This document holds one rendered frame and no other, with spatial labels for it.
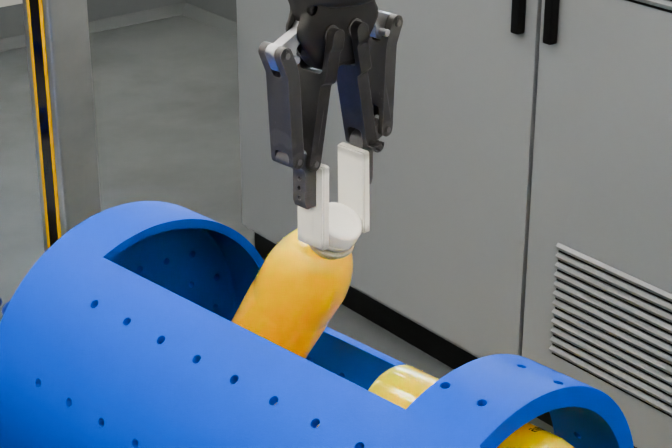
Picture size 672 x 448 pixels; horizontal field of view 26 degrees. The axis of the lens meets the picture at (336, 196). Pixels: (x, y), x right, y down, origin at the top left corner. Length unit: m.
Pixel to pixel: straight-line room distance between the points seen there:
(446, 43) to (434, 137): 0.23
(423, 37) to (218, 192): 1.42
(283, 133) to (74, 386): 0.27
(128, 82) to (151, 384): 4.41
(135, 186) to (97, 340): 3.39
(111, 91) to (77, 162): 3.48
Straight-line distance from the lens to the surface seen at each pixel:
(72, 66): 1.90
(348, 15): 1.10
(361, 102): 1.13
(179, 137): 4.93
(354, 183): 1.16
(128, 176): 4.63
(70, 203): 1.95
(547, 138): 3.01
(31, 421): 1.23
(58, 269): 1.24
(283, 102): 1.08
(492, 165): 3.15
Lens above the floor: 1.75
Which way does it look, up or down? 23 degrees down
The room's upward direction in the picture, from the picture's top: straight up
